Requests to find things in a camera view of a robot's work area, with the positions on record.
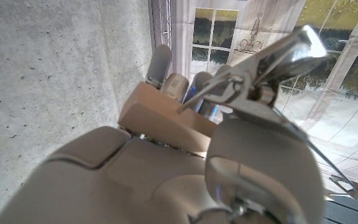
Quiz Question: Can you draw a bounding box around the printed window backdrop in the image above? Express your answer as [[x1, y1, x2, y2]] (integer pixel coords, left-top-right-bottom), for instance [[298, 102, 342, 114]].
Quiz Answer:
[[147, 0, 358, 224]]

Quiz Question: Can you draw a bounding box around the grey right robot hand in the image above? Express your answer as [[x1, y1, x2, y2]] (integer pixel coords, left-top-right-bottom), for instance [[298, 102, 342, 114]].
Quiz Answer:
[[0, 43, 326, 224]]

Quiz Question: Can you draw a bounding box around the wooden stick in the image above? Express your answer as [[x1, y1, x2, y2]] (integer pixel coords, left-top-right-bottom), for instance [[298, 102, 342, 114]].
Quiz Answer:
[[118, 24, 358, 215]]

